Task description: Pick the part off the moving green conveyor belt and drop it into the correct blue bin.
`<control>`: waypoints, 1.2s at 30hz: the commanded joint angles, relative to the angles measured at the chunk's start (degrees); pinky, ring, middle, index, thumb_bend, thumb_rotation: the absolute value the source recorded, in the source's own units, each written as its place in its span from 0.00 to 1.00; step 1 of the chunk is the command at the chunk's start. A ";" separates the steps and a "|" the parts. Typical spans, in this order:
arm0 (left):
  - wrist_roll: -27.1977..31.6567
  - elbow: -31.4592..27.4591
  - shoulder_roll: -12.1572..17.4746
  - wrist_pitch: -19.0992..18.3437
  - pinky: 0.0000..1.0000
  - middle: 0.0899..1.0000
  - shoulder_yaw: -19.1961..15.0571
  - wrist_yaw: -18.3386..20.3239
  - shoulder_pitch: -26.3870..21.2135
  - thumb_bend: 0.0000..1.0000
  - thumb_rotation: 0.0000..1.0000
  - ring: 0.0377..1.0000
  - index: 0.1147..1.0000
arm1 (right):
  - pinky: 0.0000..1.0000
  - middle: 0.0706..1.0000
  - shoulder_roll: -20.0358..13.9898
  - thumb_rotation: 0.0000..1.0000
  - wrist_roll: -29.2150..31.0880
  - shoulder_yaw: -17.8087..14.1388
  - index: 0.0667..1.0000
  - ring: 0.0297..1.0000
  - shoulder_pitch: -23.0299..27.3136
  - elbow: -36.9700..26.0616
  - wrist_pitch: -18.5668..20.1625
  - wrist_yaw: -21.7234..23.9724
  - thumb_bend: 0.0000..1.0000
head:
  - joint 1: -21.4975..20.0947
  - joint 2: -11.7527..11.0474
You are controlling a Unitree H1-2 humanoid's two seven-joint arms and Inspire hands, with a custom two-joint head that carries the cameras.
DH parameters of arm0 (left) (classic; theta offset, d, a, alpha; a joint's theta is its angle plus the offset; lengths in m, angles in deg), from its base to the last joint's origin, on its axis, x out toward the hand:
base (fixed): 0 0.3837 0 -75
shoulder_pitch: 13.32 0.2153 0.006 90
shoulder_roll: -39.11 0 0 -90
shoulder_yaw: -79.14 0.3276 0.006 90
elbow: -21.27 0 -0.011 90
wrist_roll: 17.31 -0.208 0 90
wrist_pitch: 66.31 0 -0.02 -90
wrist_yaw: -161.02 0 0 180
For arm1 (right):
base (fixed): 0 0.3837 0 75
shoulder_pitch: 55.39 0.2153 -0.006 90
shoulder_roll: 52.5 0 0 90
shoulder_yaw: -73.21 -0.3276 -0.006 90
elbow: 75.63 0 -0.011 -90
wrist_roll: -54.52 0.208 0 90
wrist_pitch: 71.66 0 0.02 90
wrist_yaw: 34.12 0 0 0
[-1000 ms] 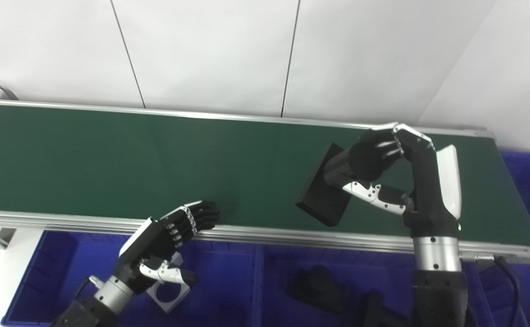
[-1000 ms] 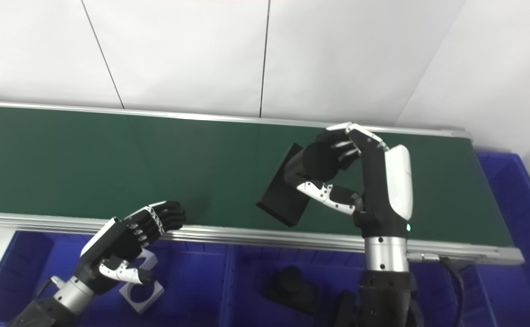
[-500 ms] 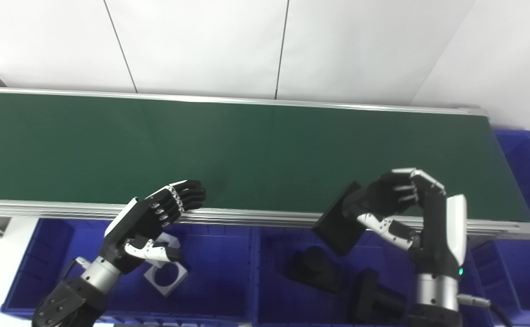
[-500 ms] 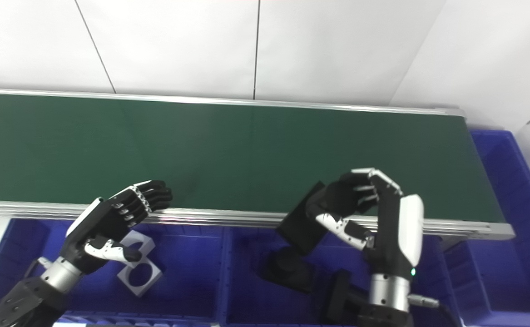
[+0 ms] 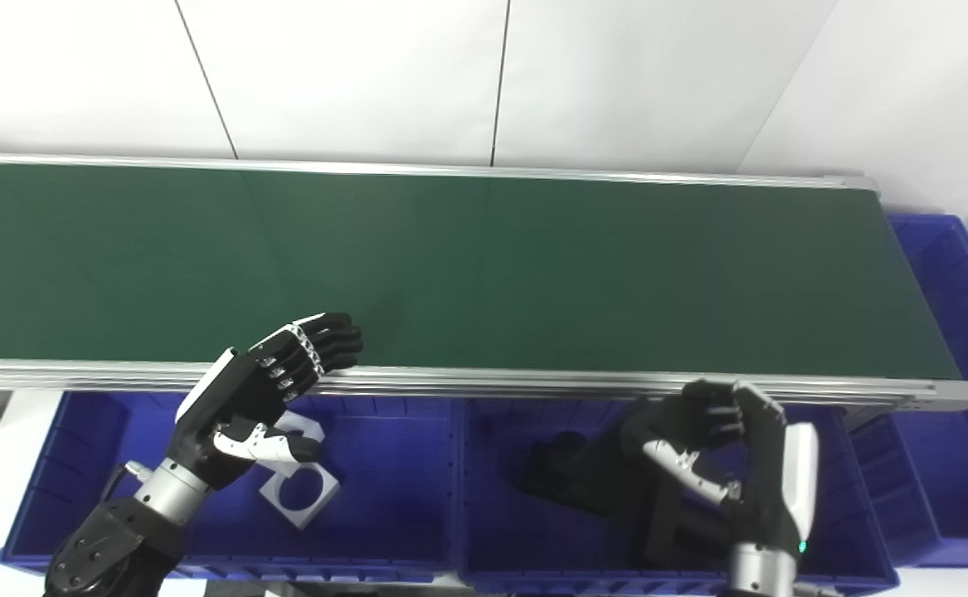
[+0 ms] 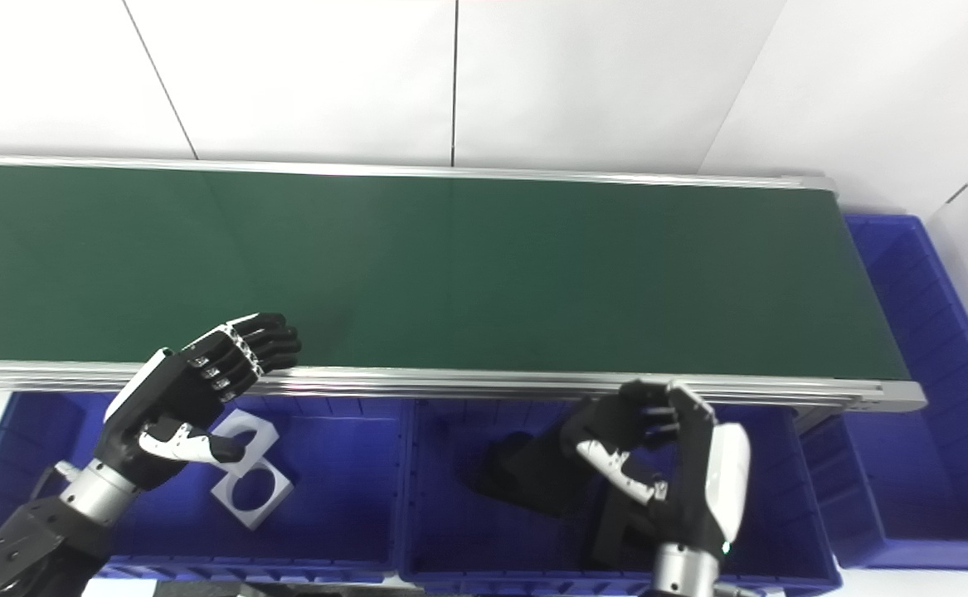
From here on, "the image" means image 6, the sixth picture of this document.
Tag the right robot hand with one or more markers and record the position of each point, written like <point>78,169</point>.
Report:
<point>699,481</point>

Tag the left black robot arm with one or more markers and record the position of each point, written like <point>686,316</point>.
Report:
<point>36,539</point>

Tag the blue plastic bin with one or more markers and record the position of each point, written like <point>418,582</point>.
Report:
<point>907,497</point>
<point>782,514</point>
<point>334,497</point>

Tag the black cylinder block part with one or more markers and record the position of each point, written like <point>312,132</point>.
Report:
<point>525,473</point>
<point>616,539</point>

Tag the white square part with hole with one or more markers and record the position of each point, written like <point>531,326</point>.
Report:
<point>255,427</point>
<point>222,497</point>

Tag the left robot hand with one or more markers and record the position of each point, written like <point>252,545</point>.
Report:
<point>168,398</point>

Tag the green conveyor belt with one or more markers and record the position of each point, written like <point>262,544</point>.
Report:
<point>492,385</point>
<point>492,274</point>

